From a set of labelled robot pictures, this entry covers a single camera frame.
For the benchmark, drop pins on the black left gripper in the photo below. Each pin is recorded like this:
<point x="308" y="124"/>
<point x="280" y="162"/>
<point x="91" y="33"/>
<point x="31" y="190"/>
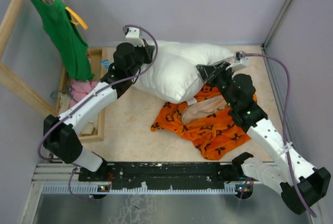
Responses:
<point x="147" y="50"/>

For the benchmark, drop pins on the green tank top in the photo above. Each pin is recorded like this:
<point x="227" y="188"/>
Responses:
<point x="63" y="33"/>

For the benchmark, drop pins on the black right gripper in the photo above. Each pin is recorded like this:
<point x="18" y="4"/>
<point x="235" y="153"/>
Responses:
<point x="207" y="71"/>

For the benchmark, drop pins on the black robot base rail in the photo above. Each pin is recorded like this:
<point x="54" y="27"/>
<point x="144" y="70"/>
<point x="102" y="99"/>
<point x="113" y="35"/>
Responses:
<point x="164" y="176"/>

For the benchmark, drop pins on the orange patterned pillowcase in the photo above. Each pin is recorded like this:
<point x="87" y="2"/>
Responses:
<point x="205" y="121"/>

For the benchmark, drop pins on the grey clothes hanger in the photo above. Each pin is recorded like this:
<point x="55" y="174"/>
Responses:
<point x="68" y="90"/>

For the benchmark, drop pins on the pink cloth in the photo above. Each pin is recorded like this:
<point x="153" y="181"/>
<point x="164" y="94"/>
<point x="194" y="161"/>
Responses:
<point x="80" y="89"/>

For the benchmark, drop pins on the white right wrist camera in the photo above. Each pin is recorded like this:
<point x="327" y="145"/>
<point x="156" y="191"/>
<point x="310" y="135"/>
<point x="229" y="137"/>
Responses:
<point x="240" y="62"/>

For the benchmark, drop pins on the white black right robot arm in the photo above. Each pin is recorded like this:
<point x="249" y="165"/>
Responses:
<point x="299" y="183"/>

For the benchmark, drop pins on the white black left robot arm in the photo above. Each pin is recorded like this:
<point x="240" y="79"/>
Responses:
<point x="61" y="133"/>

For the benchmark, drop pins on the white pillow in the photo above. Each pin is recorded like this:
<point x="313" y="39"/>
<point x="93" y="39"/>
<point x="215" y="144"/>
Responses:
<point x="173" y="77"/>

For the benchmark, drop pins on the wooden clothes rack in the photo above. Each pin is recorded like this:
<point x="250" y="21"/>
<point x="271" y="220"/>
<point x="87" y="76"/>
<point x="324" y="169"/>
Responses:
<point x="30" y="65"/>

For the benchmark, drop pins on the wooden tray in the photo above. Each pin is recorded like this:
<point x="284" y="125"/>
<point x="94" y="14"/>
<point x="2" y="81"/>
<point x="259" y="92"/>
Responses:
<point x="97" y="104"/>

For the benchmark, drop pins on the cream cloth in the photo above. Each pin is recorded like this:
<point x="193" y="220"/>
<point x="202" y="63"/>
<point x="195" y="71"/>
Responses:
<point x="66" y="102"/>

